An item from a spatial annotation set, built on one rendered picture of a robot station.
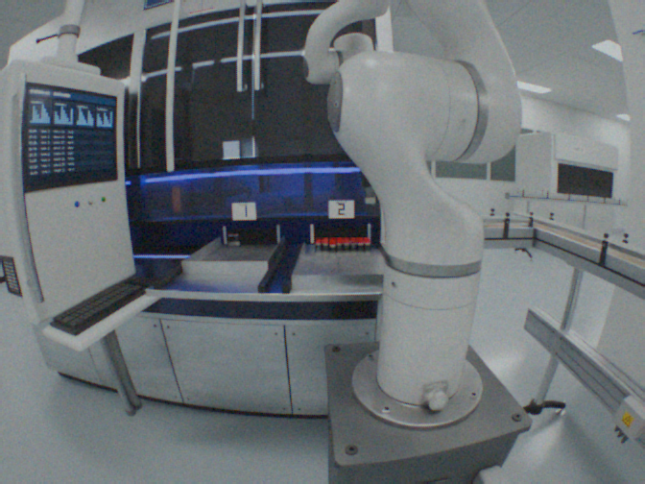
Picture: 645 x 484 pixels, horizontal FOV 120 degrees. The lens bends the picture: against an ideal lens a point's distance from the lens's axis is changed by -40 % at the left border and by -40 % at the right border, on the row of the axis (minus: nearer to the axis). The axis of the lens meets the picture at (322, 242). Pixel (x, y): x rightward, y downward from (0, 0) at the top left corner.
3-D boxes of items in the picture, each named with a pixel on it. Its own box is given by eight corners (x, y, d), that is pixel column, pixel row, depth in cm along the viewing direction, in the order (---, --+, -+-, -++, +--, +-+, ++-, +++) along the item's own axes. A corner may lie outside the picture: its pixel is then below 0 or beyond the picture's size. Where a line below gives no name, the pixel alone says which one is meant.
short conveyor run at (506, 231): (390, 252, 117) (392, 211, 113) (383, 242, 132) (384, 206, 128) (534, 249, 115) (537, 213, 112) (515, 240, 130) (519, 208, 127)
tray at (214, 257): (220, 245, 116) (219, 236, 116) (285, 244, 116) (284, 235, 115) (182, 273, 83) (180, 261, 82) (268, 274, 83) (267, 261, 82)
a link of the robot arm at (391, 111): (502, 271, 30) (505, 58, 25) (344, 289, 27) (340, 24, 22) (447, 246, 42) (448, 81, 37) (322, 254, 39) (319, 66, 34)
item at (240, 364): (125, 317, 229) (106, 220, 209) (362, 327, 224) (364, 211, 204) (51, 378, 132) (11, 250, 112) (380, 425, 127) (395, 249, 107)
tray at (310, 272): (304, 252, 105) (303, 241, 104) (380, 251, 104) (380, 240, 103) (292, 289, 72) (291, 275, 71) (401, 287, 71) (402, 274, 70)
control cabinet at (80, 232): (108, 271, 108) (97, 84, 90) (139, 274, 105) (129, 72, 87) (11, 317, 59) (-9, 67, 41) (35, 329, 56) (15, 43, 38)
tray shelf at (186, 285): (209, 250, 117) (208, 245, 116) (388, 248, 115) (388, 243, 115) (146, 296, 70) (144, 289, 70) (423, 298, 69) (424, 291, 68)
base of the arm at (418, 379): (503, 413, 31) (542, 282, 26) (362, 440, 30) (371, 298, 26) (450, 343, 49) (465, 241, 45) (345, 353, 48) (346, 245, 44)
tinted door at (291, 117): (254, 156, 102) (255, 7, 89) (379, 154, 101) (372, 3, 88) (253, 156, 102) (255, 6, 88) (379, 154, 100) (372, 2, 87)
